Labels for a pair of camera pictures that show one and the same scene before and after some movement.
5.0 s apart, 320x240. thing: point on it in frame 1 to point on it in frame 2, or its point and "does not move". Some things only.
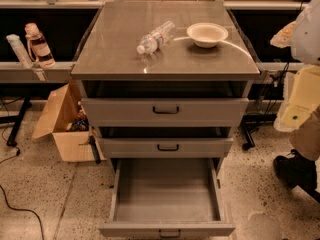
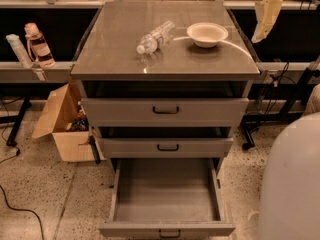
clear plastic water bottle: [156, 39] does not move
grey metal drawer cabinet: [173, 108] does not move
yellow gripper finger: [284, 36] to [268, 8]
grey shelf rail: [15, 72] does not move
